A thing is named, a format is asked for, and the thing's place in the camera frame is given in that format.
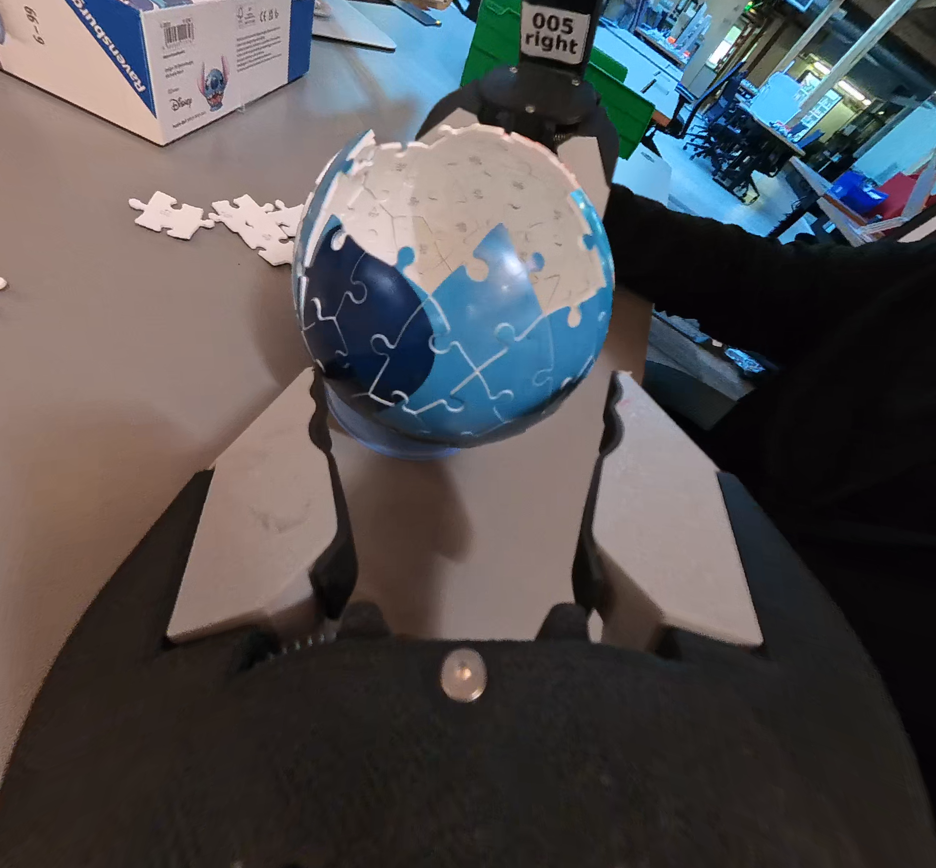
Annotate blue puzzle ball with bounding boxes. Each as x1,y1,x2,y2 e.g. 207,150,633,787
291,124,617,454

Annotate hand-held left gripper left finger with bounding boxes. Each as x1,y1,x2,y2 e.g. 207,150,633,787
165,367,361,644

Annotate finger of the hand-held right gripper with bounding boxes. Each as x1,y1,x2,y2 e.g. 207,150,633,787
557,124,617,191

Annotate green plastic crate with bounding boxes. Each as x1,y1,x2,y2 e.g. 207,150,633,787
461,0,657,161

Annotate cartoon printed puzzle box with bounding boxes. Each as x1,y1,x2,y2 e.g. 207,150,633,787
0,0,317,147

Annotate person's right forearm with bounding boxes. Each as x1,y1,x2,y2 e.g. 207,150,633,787
605,184,878,343

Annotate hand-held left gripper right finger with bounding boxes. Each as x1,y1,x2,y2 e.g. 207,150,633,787
572,369,765,656

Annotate white desk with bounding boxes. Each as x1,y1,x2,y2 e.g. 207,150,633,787
592,23,692,123

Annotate black swivel chair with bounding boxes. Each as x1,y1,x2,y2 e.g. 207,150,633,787
676,60,747,153

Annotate white puzzle pieces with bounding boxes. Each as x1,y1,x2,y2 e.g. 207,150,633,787
0,190,308,293

